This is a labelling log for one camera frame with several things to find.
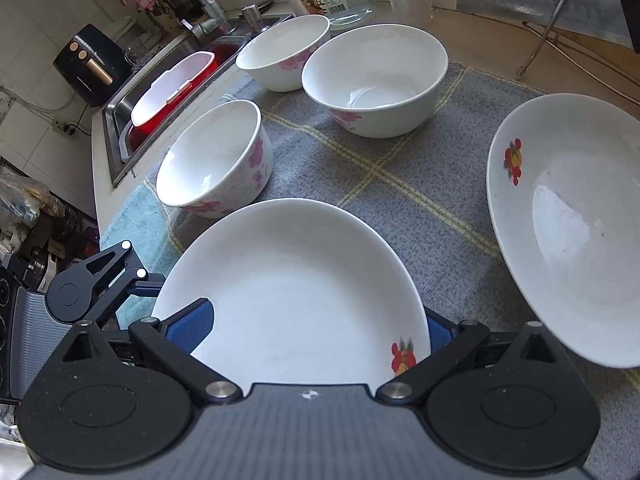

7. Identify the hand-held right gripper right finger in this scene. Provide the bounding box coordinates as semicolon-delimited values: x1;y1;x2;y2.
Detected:
375;307;571;406

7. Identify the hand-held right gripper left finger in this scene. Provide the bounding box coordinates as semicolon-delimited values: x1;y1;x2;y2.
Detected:
62;299;243;405

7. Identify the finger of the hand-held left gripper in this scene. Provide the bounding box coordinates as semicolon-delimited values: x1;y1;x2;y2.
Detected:
75;240;167;330

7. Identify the white plate with flower print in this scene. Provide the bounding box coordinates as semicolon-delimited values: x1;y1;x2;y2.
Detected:
486;92;640;368
150;198;432;397

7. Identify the white bowl with pink flowers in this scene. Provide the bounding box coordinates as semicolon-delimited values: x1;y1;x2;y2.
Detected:
156;99;274;219
301;24;449;139
235;14;331;92

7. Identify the pile of colourful packets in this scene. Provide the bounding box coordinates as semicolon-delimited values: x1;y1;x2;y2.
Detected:
0;160;98;273

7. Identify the grey plaid mat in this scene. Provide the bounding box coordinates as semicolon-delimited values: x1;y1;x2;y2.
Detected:
100;62;640;480

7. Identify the stainless steel sink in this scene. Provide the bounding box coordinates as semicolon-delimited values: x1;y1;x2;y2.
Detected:
102;15;296;188

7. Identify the red and white tub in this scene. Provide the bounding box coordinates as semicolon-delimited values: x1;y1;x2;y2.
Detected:
131;51;217;128

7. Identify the black air fryer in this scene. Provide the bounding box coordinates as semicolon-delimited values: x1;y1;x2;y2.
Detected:
53;23;132;107

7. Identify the clear glass cup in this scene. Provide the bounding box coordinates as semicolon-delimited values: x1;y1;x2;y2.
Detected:
122;30;161;68

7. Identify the red basin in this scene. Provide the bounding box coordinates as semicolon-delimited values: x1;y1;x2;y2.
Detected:
127;35;251;153

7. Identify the metal faucet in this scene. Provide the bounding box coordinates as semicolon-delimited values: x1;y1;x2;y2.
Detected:
160;0;232;41

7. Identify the metal soap dispenser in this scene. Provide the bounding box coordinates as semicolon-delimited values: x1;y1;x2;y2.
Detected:
241;3;267;36

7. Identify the steel cleaver knife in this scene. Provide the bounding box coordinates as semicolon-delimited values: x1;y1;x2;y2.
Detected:
456;0;640;54

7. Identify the metal wire rack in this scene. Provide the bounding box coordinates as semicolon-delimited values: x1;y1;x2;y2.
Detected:
516;0;587;75

